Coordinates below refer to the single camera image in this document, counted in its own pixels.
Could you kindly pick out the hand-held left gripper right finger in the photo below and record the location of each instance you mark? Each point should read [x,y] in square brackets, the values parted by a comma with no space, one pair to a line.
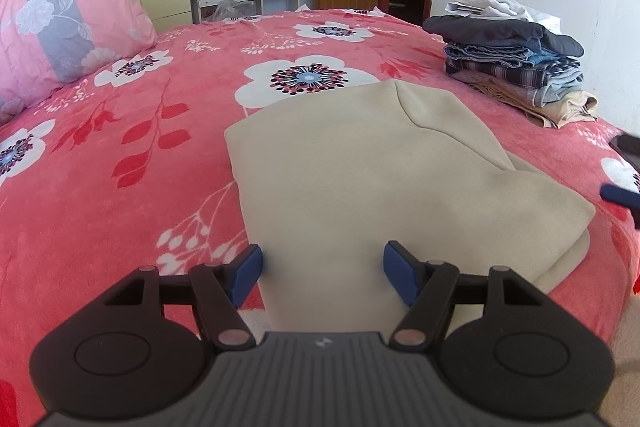
[400,273]

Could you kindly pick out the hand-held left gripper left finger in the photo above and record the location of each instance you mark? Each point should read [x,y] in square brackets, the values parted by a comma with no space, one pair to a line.
[247,271]

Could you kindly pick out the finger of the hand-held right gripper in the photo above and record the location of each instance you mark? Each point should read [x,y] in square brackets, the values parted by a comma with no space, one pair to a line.
[617,194]

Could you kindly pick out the beige hoodie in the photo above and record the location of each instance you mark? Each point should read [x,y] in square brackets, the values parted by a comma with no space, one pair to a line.
[375,182]

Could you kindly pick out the stack of folded clothes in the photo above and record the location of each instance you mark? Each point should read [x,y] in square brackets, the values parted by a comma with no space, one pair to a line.
[495,53]

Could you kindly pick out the beige trousers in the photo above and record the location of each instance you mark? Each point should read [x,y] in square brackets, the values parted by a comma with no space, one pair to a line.
[565,112]

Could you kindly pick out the pink floral blanket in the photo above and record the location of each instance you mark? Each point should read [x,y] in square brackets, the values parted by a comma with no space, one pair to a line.
[125,207]

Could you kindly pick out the plaid shirt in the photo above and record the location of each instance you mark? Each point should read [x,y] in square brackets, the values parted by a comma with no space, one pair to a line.
[500,74]

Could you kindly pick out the clear plastic bag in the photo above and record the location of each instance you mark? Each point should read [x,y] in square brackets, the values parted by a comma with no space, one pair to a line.
[232,11]

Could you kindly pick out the pink grey floral quilt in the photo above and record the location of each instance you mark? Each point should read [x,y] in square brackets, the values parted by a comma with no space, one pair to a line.
[65,17]

